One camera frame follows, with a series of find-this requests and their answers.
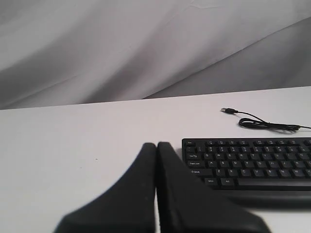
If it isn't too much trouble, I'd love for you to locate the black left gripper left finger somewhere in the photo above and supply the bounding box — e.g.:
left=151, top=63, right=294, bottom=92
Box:
left=55, top=143, right=156, bottom=233

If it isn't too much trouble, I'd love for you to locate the grey backdrop cloth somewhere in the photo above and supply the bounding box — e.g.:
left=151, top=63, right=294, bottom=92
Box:
left=0, top=0, right=311, bottom=109

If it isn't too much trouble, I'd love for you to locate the black USB cable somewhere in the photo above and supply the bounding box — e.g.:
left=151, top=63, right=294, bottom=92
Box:
left=220, top=107, right=311, bottom=133

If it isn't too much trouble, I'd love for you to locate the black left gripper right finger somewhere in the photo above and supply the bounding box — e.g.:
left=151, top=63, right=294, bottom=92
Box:
left=157, top=142, right=268, bottom=233

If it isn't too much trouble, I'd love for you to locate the black computer keyboard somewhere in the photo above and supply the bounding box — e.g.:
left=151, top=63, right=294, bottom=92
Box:
left=182, top=137, right=311, bottom=209

